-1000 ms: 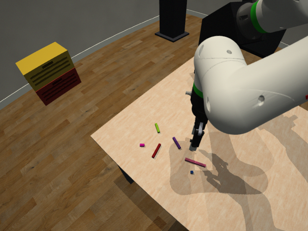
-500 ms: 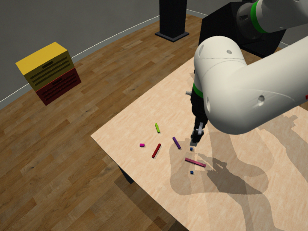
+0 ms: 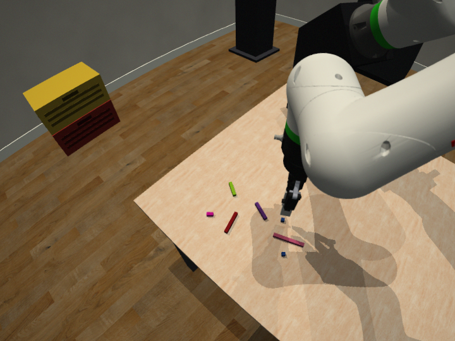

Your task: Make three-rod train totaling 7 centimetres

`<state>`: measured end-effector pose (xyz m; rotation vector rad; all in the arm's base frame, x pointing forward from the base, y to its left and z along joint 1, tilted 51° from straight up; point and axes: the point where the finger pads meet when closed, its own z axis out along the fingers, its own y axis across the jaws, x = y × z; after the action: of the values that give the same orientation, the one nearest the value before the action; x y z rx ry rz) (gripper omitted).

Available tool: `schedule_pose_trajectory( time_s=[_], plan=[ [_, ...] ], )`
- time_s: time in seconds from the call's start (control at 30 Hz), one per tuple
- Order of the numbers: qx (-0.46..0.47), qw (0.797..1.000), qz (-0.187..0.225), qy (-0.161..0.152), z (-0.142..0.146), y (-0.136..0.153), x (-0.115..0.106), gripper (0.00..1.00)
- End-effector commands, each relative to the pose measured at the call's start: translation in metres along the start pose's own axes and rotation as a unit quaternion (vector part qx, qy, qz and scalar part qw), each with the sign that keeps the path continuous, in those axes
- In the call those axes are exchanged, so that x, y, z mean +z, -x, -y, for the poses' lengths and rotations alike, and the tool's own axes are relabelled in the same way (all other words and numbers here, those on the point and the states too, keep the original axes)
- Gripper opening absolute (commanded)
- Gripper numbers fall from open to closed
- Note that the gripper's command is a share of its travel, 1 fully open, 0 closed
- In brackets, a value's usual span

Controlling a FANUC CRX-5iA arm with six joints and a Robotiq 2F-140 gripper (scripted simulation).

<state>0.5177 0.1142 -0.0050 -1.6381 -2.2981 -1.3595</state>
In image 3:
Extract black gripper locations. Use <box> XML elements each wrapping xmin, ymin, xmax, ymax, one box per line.
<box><xmin>280</xmin><ymin>156</ymin><xmax>308</xmax><ymax>217</ymax></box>

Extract dark red rod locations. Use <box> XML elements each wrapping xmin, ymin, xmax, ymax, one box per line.
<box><xmin>224</xmin><ymin>212</ymin><xmax>238</xmax><ymax>233</ymax></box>

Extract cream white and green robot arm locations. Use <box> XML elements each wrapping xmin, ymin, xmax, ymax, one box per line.
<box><xmin>274</xmin><ymin>0</ymin><xmax>455</xmax><ymax>199</ymax></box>

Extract purple rod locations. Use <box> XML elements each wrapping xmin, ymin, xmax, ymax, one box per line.
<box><xmin>255</xmin><ymin>202</ymin><xmax>267</xmax><ymax>220</ymax></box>

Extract pink rod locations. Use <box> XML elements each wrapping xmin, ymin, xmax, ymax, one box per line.
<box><xmin>273</xmin><ymin>233</ymin><xmax>305</xmax><ymax>248</ymax></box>

